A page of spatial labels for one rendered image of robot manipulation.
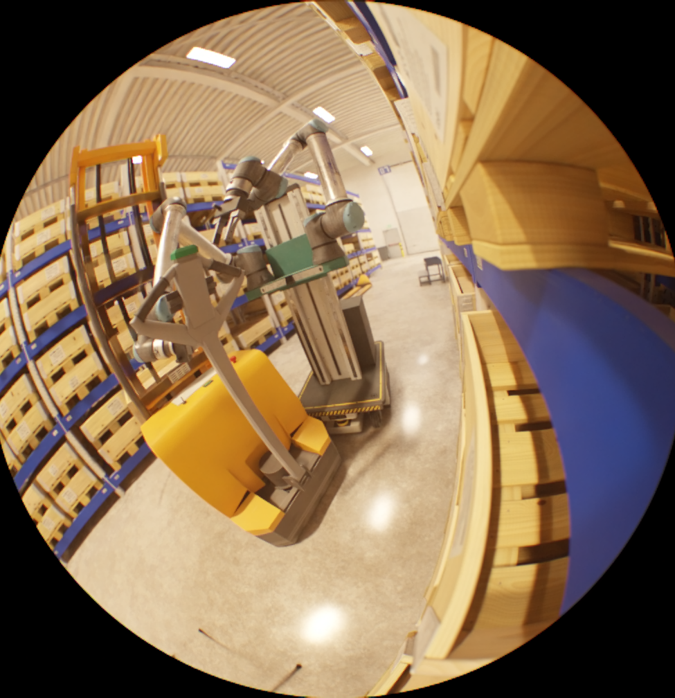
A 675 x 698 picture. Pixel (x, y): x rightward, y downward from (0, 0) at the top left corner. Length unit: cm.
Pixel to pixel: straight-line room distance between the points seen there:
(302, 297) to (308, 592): 181
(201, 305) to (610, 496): 79
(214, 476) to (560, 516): 116
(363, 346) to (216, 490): 138
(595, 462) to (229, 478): 111
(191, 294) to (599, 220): 80
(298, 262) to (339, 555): 170
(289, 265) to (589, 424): 140
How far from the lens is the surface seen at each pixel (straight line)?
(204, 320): 70
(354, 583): 126
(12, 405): 342
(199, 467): 105
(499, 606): 49
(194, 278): 67
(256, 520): 115
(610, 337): 16
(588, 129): 18
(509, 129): 16
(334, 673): 139
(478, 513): 28
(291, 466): 102
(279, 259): 141
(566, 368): 22
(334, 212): 108
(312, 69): 876
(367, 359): 172
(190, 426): 103
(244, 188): 80
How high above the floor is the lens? 122
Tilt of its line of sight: 24 degrees down
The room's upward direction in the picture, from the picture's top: 19 degrees counter-clockwise
